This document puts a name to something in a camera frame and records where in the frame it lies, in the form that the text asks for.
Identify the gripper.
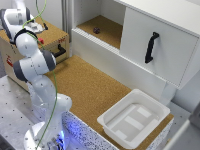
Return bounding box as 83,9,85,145
29,20,49,35

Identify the pink block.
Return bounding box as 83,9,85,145
37,37,45,45

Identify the wooden drawer box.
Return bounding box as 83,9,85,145
0,16,71,92

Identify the purple block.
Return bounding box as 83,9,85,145
93,27,101,35

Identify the white cabinet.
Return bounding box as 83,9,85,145
70,0,200,108

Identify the white plastic box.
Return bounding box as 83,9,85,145
96,88,172,150

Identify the white sliding door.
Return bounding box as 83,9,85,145
119,6,200,89

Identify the black drawer handle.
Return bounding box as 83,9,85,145
52,43,67,58

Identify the green cable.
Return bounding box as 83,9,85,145
21,0,60,150

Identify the black door handle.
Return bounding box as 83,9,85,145
144,31,160,65

